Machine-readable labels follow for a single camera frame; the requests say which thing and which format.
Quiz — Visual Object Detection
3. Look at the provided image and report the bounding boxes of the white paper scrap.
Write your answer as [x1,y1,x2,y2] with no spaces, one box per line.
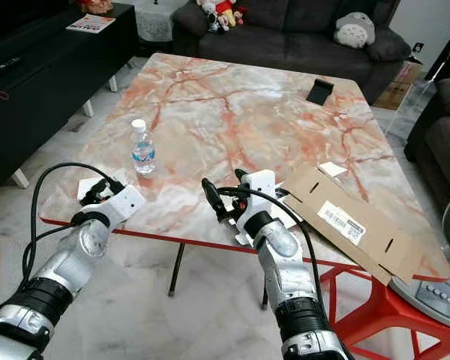
[77,174,106,205]

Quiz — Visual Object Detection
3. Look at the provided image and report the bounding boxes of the crumpled white paper sheet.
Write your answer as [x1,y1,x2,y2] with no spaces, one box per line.
[231,202,299,247]

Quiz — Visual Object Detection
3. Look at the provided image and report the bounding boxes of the clear plastic water bottle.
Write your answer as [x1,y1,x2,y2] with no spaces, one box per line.
[131,118,157,176]

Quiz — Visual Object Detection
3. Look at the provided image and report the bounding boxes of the dark metal table leg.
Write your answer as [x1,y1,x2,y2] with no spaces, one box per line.
[168,241,188,298]

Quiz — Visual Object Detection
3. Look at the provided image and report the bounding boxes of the small white paper piece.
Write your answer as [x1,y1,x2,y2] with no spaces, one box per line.
[318,160,348,179]

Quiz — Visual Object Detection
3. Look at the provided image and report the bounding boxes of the black low cabinet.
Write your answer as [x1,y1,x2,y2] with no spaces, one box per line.
[0,3,137,197]

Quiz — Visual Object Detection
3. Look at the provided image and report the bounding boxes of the small black stand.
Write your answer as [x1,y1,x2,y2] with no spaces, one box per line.
[305,77,335,106]

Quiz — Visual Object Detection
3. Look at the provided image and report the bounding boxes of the flattened brown cardboard box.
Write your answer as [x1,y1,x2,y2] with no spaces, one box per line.
[282,163,426,286]

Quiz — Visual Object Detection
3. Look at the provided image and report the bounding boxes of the dark grey fabric sofa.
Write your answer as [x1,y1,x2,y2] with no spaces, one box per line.
[171,0,415,104]

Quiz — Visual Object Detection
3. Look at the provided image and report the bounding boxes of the black remote control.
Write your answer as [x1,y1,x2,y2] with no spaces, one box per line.
[0,55,23,77]

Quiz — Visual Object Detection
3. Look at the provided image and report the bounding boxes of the red and white magazine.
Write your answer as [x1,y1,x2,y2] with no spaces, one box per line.
[65,13,116,35]

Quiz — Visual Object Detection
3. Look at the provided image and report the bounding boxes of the red and white plush doll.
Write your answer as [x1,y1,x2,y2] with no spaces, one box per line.
[196,0,245,35]

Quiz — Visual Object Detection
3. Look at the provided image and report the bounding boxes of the white lace covered side table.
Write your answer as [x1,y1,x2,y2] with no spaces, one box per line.
[133,0,185,44]

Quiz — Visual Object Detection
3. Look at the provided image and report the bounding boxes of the red plush toy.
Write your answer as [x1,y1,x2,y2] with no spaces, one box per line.
[78,0,116,16]

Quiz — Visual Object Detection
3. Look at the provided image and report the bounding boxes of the grey totoro plush toy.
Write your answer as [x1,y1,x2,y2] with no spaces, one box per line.
[333,10,377,50]

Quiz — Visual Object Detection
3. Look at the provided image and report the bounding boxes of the dark grey armchair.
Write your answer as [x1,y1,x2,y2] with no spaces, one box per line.
[403,77,450,220]

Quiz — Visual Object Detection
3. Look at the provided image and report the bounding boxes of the grey fan base with buttons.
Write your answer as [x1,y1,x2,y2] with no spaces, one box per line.
[388,271,450,321]

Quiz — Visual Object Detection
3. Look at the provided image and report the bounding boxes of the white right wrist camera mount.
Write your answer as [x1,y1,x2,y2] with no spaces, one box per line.
[234,169,280,246]

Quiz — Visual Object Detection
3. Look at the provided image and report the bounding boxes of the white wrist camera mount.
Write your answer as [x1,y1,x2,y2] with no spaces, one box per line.
[234,169,280,246]
[100,184,148,227]

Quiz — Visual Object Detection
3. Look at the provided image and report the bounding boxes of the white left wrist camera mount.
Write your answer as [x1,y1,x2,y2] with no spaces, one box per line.
[100,184,148,227]

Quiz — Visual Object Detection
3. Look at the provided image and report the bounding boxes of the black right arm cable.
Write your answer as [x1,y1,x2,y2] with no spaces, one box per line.
[216,185,325,305]

